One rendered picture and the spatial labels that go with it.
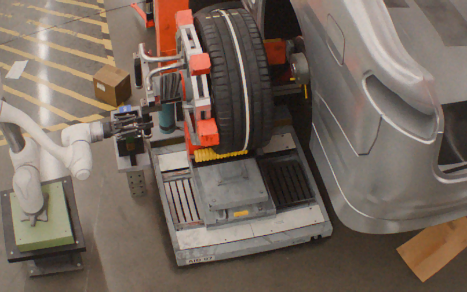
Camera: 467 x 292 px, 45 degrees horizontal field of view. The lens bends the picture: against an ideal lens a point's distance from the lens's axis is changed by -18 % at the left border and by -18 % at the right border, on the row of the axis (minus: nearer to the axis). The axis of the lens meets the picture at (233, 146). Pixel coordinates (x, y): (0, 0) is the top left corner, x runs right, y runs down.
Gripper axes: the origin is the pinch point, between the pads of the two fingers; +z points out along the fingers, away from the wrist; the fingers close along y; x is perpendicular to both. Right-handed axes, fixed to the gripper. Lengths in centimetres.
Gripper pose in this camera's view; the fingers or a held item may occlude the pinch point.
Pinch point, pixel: (145, 122)
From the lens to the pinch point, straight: 285.9
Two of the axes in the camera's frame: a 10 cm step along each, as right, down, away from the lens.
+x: 0.0, -6.9, -7.2
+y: 2.3, 7.0, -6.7
